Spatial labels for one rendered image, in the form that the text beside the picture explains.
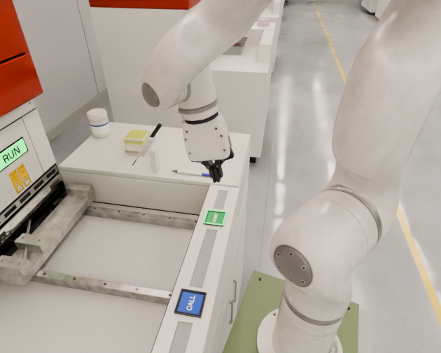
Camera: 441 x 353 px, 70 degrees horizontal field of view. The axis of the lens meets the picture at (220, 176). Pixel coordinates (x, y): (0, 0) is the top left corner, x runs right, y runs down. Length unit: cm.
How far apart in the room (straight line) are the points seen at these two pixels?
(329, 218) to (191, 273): 39
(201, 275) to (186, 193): 36
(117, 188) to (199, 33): 72
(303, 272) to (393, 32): 31
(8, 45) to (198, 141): 53
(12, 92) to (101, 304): 58
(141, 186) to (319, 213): 73
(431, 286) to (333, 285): 180
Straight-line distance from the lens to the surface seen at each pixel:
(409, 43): 40
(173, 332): 68
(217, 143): 70
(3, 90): 96
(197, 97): 65
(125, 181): 110
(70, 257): 106
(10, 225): 107
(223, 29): 54
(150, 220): 107
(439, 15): 43
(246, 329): 83
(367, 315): 93
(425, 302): 216
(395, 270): 223
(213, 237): 83
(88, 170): 114
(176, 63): 54
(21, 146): 107
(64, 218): 110
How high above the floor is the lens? 156
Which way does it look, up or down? 36 degrees down
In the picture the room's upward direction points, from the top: straight up
